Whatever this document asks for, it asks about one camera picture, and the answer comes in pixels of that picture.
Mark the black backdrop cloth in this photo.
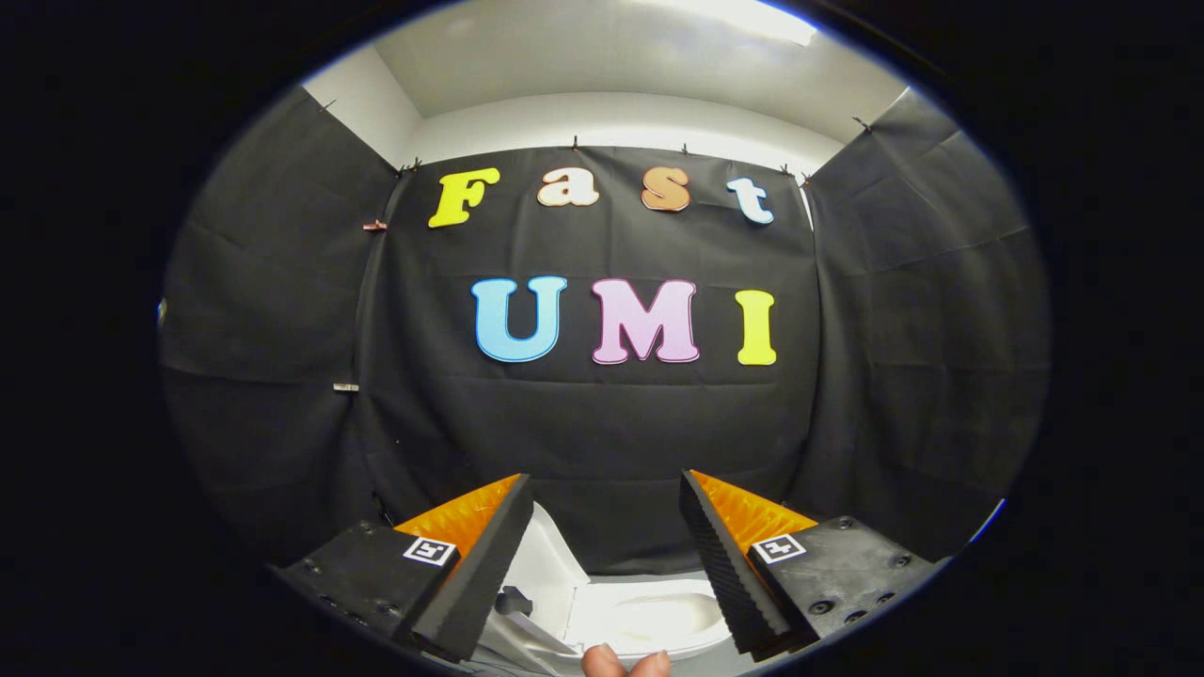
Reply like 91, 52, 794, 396
158, 85, 1051, 577

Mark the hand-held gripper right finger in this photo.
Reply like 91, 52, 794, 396
679, 469, 942, 659

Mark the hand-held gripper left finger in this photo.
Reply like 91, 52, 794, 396
273, 473, 534, 664

